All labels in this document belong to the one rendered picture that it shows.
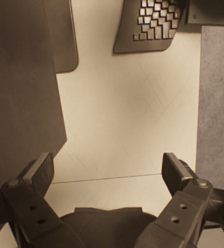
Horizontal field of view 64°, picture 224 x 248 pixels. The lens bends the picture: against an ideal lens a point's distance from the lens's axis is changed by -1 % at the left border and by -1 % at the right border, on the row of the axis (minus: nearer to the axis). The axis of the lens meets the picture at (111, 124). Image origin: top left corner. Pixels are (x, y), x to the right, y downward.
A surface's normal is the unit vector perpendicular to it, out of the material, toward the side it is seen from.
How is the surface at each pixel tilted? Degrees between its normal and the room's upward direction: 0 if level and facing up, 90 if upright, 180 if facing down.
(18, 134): 86
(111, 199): 0
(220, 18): 0
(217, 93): 0
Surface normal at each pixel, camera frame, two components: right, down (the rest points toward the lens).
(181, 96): 0.02, 0.29
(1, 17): 0.99, -0.07
